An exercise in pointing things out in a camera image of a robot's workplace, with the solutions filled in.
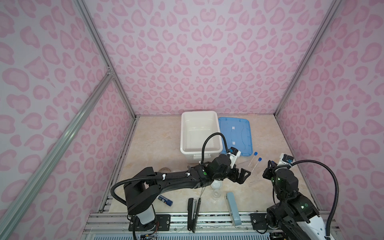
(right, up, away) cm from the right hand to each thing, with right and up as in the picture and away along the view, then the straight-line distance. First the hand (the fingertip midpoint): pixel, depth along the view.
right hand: (269, 161), depth 74 cm
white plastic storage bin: (-36, +18, +39) cm, 56 cm away
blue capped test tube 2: (-3, 0, +4) cm, 5 cm away
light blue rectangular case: (-18, -24, 0) cm, 30 cm away
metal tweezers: (-33, -20, +8) cm, 40 cm away
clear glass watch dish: (-24, -15, +10) cm, 30 cm away
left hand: (-12, -3, -2) cm, 13 cm away
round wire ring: (-55, -8, +17) cm, 58 cm away
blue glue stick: (-52, -22, +4) cm, 57 cm away
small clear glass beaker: (-25, -19, +6) cm, 32 cm away
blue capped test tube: (-4, +2, +7) cm, 8 cm away
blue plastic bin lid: (-6, +11, +35) cm, 37 cm away
